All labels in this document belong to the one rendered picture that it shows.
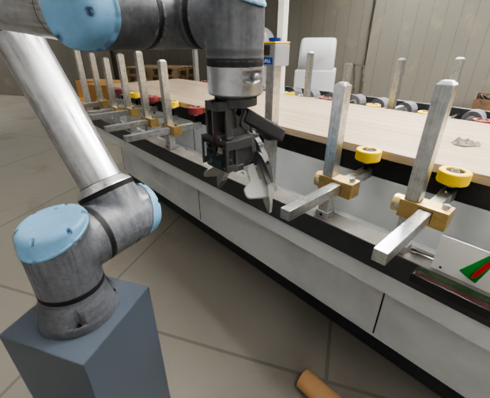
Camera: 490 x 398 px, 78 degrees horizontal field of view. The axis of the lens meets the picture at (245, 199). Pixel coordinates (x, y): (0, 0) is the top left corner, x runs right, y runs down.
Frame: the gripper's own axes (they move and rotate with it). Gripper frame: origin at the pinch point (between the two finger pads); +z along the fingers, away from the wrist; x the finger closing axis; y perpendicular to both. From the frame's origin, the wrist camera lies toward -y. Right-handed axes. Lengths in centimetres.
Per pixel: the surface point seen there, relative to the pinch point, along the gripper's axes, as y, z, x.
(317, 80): -329, 17, -218
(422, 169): -41.4, -0.7, 18.2
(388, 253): -17.1, 9.1, 23.4
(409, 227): -30.2, 9.1, 22.2
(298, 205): -20.8, 10.0, -2.1
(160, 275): -18, 94, -94
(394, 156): -62, 5, 4
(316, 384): -29, 86, 8
